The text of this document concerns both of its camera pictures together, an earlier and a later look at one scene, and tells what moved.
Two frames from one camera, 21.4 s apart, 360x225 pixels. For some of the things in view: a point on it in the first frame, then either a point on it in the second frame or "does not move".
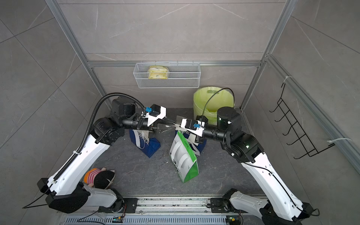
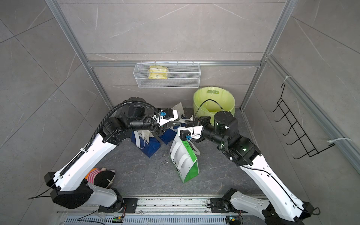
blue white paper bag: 198,148 to 168,135
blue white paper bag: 148,146 does not move
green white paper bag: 183,158 does not move
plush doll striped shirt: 99,178 does not move
